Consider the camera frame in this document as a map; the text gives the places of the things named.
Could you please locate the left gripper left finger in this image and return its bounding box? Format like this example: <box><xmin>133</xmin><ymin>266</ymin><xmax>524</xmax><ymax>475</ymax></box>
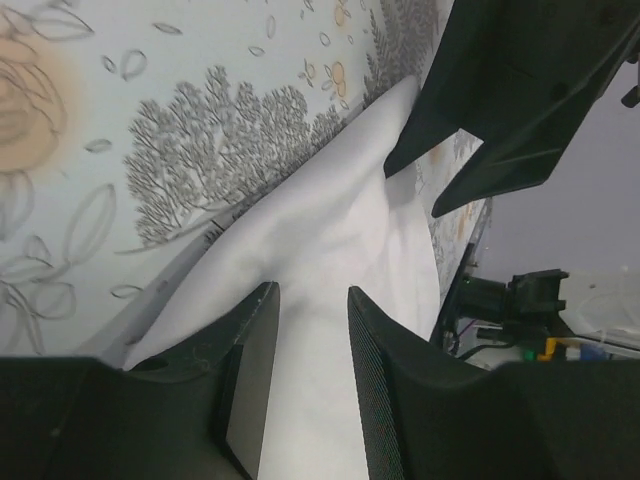
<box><xmin>126</xmin><ymin>283</ymin><xmax>280</xmax><ymax>479</ymax></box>

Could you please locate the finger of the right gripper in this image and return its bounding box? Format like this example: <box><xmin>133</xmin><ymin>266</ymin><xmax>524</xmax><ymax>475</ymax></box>
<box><xmin>431</xmin><ymin>99</ymin><xmax>590</xmax><ymax>218</ymax></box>
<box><xmin>384</xmin><ymin>30</ymin><xmax>478</xmax><ymax>177</ymax></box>

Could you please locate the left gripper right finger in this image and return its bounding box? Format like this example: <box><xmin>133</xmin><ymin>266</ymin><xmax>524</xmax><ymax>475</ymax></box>
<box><xmin>347</xmin><ymin>287</ymin><xmax>519</xmax><ymax>479</ymax></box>

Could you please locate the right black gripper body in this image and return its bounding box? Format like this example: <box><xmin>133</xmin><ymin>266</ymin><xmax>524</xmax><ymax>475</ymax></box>
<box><xmin>443</xmin><ymin>1</ymin><xmax>639</xmax><ymax>142</ymax></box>

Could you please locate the white t shirt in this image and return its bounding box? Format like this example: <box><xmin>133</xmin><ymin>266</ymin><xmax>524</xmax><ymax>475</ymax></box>
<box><xmin>126</xmin><ymin>76</ymin><xmax>440</xmax><ymax>479</ymax></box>

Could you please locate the floral table mat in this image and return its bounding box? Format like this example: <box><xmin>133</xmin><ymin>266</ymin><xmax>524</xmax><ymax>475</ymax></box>
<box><xmin>0</xmin><ymin>0</ymin><xmax>496</xmax><ymax>361</ymax></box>

